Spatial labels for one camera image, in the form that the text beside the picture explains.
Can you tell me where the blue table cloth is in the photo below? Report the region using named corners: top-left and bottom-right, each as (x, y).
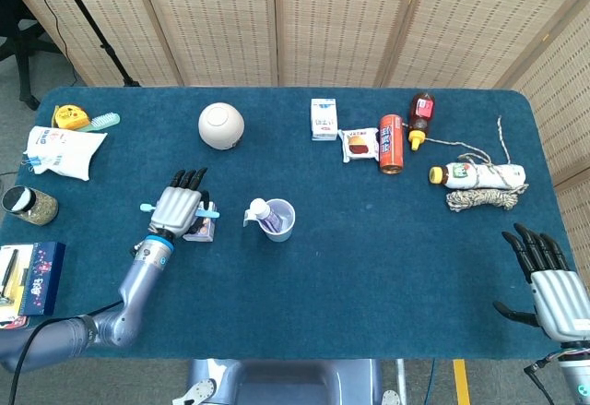
top-left (0, 85), bottom-right (590, 362)

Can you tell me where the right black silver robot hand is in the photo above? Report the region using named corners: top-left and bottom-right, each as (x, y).
top-left (492, 222), bottom-right (590, 344)

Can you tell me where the white printed plastic bag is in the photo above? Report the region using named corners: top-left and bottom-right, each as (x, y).
top-left (22, 125), bottom-right (109, 182)

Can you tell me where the thin black hanging cable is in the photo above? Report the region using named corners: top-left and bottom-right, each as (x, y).
top-left (17, 0), bottom-right (80, 87)

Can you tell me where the beige braided rope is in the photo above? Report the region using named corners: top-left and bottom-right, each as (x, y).
top-left (422, 115), bottom-right (530, 213)

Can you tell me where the navy blue printed box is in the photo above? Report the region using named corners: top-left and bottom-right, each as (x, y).
top-left (18, 240), bottom-right (67, 317)

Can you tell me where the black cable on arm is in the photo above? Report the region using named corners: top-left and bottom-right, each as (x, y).
top-left (8, 300), bottom-right (126, 405)

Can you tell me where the grey blue robot torso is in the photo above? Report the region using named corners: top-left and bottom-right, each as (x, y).
top-left (171, 358), bottom-right (403, 405)

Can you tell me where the black office chair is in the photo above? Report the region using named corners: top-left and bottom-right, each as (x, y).
top-left (0, 0), bottom-right (64, 112)

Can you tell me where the brown bottle with red label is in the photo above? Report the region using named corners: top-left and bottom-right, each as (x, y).
top-left (407, 92), bottom-right (437, 151)

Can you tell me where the white snack packet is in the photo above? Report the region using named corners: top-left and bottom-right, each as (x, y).
top-left (337, 127), bottom-right (381, 164)

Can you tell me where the white blue milk carton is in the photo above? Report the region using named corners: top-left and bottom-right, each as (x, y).
top-left (310, 98), bottom-right (342, 142)

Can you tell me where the beige upturned bowl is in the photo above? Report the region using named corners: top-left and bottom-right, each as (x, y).
top-left (197, 101), bottom-right (246, 149)

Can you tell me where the blue binder clip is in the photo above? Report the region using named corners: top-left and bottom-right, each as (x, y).
top-left (21, 152), bottom-right (46, 174)

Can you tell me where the orange drink can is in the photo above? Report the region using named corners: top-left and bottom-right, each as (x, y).
top-left (378, 113), bottom-right (407, 175)

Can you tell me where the glass jar with black lid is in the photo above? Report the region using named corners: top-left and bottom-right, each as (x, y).
top-left (1, 185), bottom-right (60, 227)

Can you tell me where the white labelled bottle yellow cap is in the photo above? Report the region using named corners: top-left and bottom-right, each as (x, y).
top-left (429, 161), bottom-right (527, 191)

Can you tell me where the green scrubbing brush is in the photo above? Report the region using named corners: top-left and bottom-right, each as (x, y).
top-left (76, 113), bottom-right (122, 135)

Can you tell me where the yellow round plastic item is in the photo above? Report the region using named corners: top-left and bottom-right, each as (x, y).
top-left (51, 104), bottom-right (91, 131)

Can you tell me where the bamboo folding screen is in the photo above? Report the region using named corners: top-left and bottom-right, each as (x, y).
top-left (0, 0), bottom-right (590, 258)

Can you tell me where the light blue toothbrush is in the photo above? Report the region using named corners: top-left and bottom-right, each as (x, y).
top-left (139, 202), bottom-right (222, 219)

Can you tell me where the yellow floor tape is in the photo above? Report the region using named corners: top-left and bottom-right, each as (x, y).
top-left (453, 359), bottom-right (472, 405)

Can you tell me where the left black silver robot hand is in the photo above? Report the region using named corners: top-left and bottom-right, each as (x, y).
top-left (147, 167), bottom-right (213, 240)

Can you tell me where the black tripod stand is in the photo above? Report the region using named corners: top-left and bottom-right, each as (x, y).
top-left (49, 0), bottom-right (142, 89)

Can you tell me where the white mug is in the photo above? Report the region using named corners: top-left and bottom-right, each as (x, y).
top-left (242, 197), bottom-right (297, 244)

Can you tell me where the purple toothpaste tube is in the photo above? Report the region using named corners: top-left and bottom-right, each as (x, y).
top-left (249, 197), bottom-right (283, 233)

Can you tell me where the razor in card package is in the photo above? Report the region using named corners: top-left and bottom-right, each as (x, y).
top-left (0, 244), bottom-right (36, 330)

